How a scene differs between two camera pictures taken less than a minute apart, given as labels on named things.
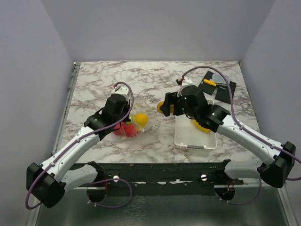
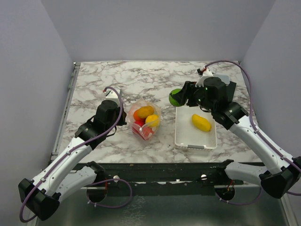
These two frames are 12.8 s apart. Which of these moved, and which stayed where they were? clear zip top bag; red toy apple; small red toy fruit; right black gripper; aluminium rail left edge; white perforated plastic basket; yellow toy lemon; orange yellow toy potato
Moved: right black gripper; orange yellow toy potato; clear zip top bag; yellow toy lemon; red toy apple; small red toy fruit
Stayed: aluminium rail left edge; white perforated plastic basket
